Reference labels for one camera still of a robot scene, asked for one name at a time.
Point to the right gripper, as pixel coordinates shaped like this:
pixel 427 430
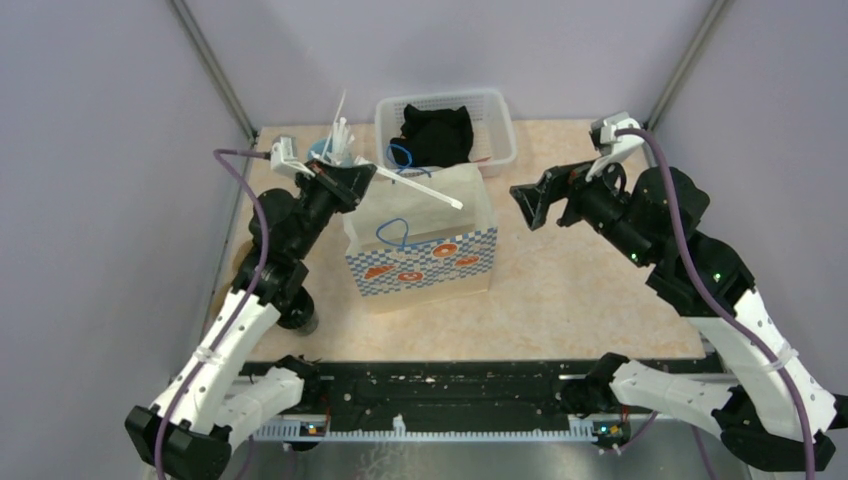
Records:
pixel 559 183

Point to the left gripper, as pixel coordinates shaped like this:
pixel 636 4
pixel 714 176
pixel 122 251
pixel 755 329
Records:
pixel 346 184

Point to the single white paper straw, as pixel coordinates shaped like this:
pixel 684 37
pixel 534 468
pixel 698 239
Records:
pixel 454 203

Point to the checkered paper takeout bag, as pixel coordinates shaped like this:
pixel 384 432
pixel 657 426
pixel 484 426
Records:
pixel 407 248

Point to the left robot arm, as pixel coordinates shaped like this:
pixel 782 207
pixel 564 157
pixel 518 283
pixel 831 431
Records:
pixel 192 428

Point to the blue straw holder cup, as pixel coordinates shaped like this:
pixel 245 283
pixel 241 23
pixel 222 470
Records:
pixel 320 150

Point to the white plastic basket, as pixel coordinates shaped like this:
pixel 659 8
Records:
pixel 495 144

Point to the black cloth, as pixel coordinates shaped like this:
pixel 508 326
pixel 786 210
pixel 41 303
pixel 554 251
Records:
pixel 439 138

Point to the brown cardboard cup carrier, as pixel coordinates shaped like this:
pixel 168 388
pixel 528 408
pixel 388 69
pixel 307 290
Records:
pixel 239 256

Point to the black paper cup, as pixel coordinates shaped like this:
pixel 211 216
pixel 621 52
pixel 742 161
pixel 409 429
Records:
pixel 301 317

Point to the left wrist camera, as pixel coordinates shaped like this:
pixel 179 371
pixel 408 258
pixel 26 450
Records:
pixel 284 160

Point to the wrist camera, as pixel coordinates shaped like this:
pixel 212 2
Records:
pixel 611 147
pixel 284 160

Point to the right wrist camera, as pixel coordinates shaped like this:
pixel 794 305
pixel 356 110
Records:
pixel 611 147

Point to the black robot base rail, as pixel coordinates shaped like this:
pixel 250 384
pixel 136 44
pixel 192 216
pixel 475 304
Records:
pixel 450 402

